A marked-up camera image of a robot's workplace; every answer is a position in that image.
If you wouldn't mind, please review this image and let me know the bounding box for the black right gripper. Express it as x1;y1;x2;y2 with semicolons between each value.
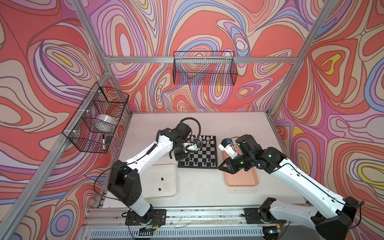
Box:
217;153;254;175

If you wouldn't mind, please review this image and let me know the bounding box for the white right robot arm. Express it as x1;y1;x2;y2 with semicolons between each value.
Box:
218;135;362;240

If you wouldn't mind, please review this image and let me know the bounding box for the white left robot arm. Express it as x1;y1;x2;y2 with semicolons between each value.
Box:
107;122;192;225

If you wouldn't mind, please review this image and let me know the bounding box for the pink plastic tray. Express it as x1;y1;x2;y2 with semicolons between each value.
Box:
221;146;259;188

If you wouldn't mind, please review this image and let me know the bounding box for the black and grey chessboard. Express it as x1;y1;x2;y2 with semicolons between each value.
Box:
178;135;218;169

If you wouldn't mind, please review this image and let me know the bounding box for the white plastic tray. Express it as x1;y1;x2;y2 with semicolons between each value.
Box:
141;164;178;199

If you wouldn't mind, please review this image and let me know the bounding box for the silver tape roll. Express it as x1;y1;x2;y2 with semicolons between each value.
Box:
96;114;118;126

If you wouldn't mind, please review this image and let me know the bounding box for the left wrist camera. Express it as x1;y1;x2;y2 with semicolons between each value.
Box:
183;142;202;153

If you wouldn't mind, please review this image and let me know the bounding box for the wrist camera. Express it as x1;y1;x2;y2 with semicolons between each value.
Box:
183;142;202;153
219;138;239;159

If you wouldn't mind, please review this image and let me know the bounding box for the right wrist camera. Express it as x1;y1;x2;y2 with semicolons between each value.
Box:
219;138;239;159

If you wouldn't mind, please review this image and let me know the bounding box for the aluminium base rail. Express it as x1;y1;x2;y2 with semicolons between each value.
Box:
83;205;296;228

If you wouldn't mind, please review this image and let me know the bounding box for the black wire basket back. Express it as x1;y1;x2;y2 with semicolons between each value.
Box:
173;50;238;86

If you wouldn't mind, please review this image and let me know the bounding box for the black wire basket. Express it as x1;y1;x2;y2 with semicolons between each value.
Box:
173;50;238;86
63;83;129;154

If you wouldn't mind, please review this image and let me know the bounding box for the black wire basket left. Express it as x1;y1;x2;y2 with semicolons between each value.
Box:
63;83;129;154

